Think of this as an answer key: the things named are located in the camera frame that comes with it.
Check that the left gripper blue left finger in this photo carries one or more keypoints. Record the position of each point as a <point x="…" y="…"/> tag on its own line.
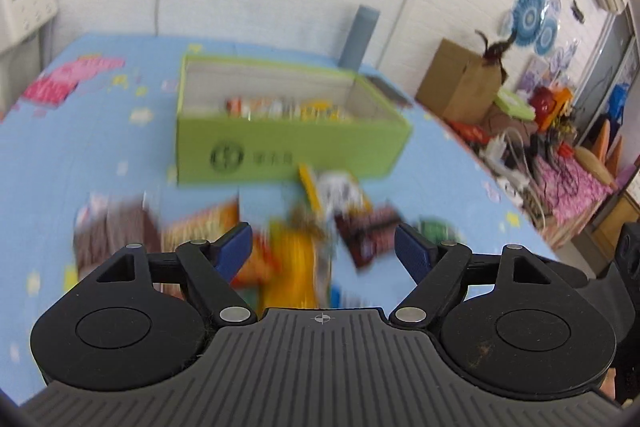
<point x="209" y="269"/>

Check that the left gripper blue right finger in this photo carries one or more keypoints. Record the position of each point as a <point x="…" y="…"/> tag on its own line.
<point x="437" y="271"/>

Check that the green pea snack bag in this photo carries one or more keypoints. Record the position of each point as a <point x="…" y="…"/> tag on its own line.
<point x="438" y="231"/>

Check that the red orange cracker bag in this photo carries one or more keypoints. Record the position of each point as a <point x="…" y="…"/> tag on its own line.
<point x="209" y="223"/>

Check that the golden yellow candy bag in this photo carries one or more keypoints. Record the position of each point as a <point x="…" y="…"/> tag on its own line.
<point x="301" y="247"/>

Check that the dark red cookie packet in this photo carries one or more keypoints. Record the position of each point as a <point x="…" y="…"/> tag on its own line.
<point x="368" y="234"/>

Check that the brown transparent snack bag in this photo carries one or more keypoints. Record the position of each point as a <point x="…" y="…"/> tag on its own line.
<point x="106" y="224"/>

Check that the yellow white snack packet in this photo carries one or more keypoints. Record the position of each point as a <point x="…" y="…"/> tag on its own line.
<point x="332" y="192"/>

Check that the white power strip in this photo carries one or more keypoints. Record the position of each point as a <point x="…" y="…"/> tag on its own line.
<point x="515" y="184"/>

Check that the green cardboard box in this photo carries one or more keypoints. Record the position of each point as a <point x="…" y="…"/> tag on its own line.
<point x="242" y="119"/>

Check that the small green box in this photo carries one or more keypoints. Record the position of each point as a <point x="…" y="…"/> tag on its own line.
<point x="511" y="104"/>

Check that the blue cartoon tablecloth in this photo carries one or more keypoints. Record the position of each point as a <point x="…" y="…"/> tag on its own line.
<point x="114" y="136"/>

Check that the brown cardboard box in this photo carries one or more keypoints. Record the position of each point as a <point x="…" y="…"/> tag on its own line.
<point x="460" y="85"/>

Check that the smartphone with red case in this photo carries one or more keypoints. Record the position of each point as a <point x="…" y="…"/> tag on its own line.
<point x="392" y="94"/>

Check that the dark purple plant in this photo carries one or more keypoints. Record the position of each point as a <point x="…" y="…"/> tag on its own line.
<point x="493" y="52"/>

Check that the grey cylindrical bottle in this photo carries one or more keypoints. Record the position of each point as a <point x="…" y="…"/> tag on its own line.
<point x="359" y="37"/>

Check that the blue paper fan decoration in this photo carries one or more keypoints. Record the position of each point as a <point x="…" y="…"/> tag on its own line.
<point x="528" y="16"/>

